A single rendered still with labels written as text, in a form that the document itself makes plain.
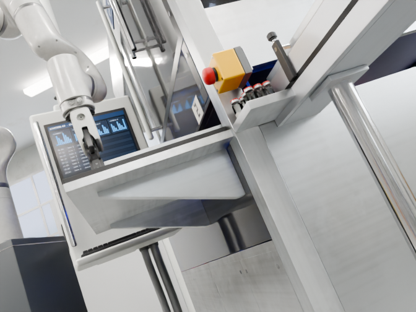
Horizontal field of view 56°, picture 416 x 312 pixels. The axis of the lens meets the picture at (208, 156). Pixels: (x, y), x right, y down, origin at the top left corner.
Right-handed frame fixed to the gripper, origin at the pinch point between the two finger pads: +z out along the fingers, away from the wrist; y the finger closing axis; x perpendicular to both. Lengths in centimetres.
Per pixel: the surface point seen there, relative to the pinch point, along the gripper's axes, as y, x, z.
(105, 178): -11.2, -0.8, 6.0
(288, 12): -12, -61, -22
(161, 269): 100, -13, 27
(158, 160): -11.2, -13.1, 5.8
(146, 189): -2.7, -9.1, 9.4
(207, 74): -19.8, -28.8, -7.2
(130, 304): 445, 14, 49
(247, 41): -12, -46, -17
